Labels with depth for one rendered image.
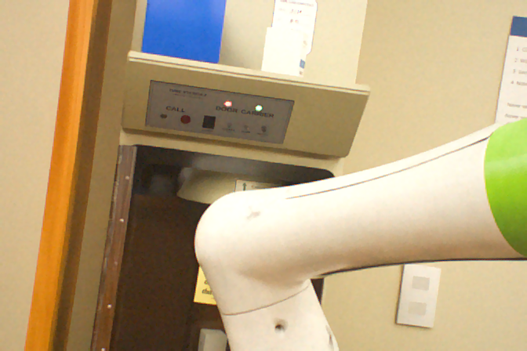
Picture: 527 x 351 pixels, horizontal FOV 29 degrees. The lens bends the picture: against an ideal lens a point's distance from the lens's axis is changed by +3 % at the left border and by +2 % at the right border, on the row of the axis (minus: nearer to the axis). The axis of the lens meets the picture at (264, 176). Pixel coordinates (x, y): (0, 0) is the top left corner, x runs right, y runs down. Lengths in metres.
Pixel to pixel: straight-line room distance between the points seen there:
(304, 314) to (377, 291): 0.92
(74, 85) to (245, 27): 0.26
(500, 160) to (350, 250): 0.18
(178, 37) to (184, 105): 0.10
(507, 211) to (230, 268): 0.31
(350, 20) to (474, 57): 0.54
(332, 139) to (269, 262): 0.45
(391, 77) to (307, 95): 0.59
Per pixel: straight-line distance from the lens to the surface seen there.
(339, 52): 1.46
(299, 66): 1.36
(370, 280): 1.94
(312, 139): 1.41
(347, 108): 1.37
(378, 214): 0.90
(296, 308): 1.03
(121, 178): 1.43
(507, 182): 0.82
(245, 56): 1.44
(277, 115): 1.37
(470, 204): 0.84
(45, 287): 1.37
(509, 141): 0.84
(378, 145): 1.91
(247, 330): 1.03
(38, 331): 1.38
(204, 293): 1.45
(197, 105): 1.37
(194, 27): 1.33
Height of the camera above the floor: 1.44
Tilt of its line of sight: 3 degrees down
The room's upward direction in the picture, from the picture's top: 8 degrees clockwise
